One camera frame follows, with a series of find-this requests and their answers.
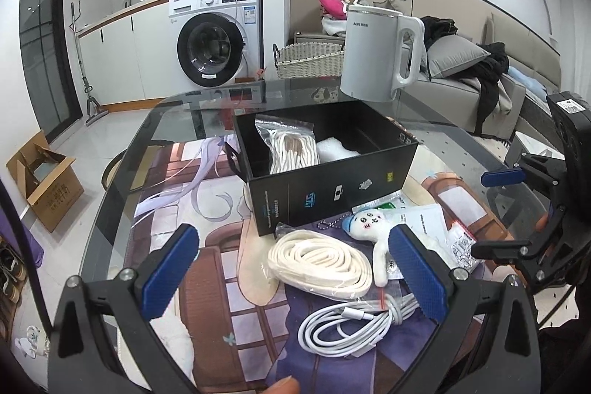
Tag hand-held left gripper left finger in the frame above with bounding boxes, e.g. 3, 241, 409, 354
48, 223, 200, 394

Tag white wicker basket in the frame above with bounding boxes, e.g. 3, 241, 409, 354
272, 42, 346, 80

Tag small clear parts bag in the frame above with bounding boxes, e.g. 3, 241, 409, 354
447, 221, 477, 272

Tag white washing machine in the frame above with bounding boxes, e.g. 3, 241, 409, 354
167, 0, 263, 90

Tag person's left hand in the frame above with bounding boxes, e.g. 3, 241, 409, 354
259, 377, 301, 394

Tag flat mop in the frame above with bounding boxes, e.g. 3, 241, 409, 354
69, 4, 110, 127

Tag pink plush toy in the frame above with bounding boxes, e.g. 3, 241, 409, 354
320, 0, 352, 18

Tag crumpled white wrapper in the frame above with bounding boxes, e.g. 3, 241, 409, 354
14, 325, 51, 359

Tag white bubble wrap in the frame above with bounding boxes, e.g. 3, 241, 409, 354
316, 138, 361, 166

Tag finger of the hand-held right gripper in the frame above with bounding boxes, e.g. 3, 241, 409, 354
480, 153, 563, 205
470, 209, 570, 271

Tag black jacket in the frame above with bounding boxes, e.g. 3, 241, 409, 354
471, 42, 511, 134
422, 16, 459, 49

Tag grey pillow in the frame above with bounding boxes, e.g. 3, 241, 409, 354
426, 35, 491, 80

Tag white electric kettle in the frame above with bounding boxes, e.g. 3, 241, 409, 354
340, 4, 426, 103

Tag bagged cream strap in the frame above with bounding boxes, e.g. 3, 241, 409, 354
268, 230, 374, 300

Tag bagged beige cords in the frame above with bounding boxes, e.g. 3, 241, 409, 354
255, 117, 319, 175

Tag white cable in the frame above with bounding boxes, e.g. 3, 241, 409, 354
298, 288, 421, 359

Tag black cardboard box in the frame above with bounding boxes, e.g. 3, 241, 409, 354
233, 101, 419, 237

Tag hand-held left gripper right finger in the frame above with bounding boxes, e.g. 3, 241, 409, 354
388, 223, 543, 394

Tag dark glass door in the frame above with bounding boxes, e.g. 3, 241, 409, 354
18, 0, 84, 131

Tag printed table mat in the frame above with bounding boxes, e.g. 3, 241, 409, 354
129, 136, 522, 394

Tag grey sofa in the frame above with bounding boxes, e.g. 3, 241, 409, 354
418, 11, 568, 145

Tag white kitchen counter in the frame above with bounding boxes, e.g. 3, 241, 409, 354
76, 0, 264, 102

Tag open brown cardboard box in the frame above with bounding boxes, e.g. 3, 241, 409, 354
6, 130, 85, 233

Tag wooden shoe rack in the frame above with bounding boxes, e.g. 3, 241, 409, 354
0, 237, 27, 307

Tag white plush doll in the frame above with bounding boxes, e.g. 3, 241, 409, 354
344, 209, 408, 288

